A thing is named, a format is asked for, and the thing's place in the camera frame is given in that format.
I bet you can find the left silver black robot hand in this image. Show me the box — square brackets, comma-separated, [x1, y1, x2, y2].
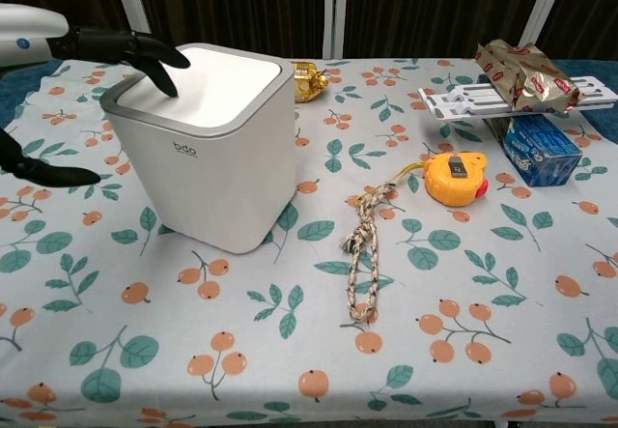
[0, 3, 192, 188]

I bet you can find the white trash can lid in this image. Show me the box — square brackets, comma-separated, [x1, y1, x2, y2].
[114, 46, 287, 130]

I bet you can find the white plastic bin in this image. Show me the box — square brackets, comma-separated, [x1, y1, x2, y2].
[99, 43, 297, 256]

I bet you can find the gold biscuit package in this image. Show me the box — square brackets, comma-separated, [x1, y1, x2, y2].
[291, 60, 331, 104]

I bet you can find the floral orange-fruit tablecloth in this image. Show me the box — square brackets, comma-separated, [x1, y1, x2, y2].
[0, 56, 618, 428]

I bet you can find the white plastic folding stand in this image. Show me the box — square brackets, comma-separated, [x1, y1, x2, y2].
[417, 75, 618, 123]

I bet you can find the yellow tape measure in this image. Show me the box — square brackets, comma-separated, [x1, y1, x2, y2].
[388, 152, 491, 208]

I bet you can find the crumpled gold red-print wrapper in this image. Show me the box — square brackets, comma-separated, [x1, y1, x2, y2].
[474, 39, 581, 116]

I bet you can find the blue tissue pack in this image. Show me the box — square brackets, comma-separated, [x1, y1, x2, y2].
[498, 114, 583, 188]

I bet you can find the braided beige rope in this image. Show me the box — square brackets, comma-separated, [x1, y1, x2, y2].
[340, 182, 394, 326]

